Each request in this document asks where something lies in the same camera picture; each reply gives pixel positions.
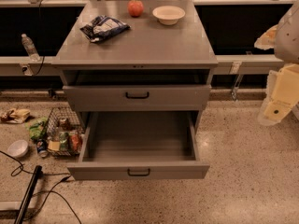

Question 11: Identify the grey drawer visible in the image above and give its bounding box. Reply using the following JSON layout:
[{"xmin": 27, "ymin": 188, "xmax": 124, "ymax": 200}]
[
  {"xmin": 64, "ymin": 83, "xmax": 211, "ymax": 112},
  {"xmin": 67, "ymin": 111, "xmax": 209, "ymax": 180}
]

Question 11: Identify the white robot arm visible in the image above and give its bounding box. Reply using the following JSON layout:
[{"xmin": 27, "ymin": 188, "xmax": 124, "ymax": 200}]
[{"xmin": 254, "ymin": 1, "xmax": 299, "ymax": 126}]

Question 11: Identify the grey drawer cabinet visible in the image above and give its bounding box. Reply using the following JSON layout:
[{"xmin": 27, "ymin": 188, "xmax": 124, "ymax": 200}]
[{"xmin": 53, "ymin": 0, "xmax": 218, "ymax": 126}]

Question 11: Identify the grey top drawer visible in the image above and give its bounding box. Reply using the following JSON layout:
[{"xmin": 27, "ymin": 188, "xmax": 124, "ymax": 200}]
[{"xmin": 64, "ymin": 83, "xmax": 211, "ymax": 112}]

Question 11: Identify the white bowl on cabinet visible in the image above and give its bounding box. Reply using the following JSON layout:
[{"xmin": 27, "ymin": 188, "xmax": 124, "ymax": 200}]
[{"xmin": 152, "ymin": 6, "xmax": 185, "ymax": 25}]

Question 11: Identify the red apple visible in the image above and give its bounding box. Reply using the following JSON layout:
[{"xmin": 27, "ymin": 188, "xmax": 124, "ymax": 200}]
[{"xmin": 127, "ymin": 0, "xmax": 144, "ymax": 18}]

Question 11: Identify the blue white chip bag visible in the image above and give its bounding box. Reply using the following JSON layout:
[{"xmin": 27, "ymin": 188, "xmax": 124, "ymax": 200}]
[{"xmin": 80, "ymin": 15, "xmax": 130, "ymax": 43}]

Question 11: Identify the red snack bag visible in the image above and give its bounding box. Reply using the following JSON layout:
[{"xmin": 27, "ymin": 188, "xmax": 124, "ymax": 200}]
[{"xmin": 70, "ymin": 131, "xmax": 82, "ymax": 153}]

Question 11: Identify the brown can in basket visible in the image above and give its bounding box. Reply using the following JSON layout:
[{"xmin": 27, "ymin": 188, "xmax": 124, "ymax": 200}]
[{"xmin": 59, "ymin": 117, "xmax": 70, "ymax": 130}]

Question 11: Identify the green can in basket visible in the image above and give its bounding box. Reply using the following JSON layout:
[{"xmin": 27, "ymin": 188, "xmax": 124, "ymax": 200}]
[{"xmin": 59, "ymin": 132, "xmax": 68, "ymax": 151}]

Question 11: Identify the blue soda can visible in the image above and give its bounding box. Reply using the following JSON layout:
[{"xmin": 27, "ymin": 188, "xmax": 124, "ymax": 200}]
[{"xmin": 36, "ymin": 139, "xmax": 48, "ymax": 158}]

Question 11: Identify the green snack bag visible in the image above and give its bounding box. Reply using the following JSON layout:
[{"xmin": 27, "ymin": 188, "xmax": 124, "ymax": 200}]
[{"xmin": 26, "ymin": 117, "xmax": 48, "ymax": 142}]

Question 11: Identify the clear plastic water bottle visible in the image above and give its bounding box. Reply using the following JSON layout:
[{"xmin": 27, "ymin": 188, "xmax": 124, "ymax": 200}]
[{"xmin": 21, "ymin": 34, "xmax": 40, "ymax": 62}]

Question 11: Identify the crumpled yellow wrapper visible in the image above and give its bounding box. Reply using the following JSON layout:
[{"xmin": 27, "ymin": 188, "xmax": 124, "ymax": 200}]
[{"xmin": 0, "ymin": 108, "xmax": 30, "ymax": 123}]

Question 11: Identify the black pole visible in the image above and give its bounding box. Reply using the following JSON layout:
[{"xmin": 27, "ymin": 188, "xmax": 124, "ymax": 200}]
[{"xmin": 14, "ymin": 165, "xmax": 42, "ymax": 224}]

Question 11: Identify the wire basket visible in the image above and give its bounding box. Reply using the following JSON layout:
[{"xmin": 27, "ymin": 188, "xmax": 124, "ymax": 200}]
[{"xmin": 47, "ymin": 107, "xmax": 84, "ymax": 156}]

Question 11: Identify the black hanging cable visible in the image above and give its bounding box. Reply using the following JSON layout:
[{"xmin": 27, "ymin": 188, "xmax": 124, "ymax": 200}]
[{"xmin": 32, "ymin": 0, "xmax": 51, "ymax": 77}]

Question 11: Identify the black cable on floor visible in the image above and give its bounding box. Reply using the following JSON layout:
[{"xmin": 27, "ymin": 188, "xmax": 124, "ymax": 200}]
[{"xmin": 0, "ymin": 149, "xmax": 83, "ymax": 224}]

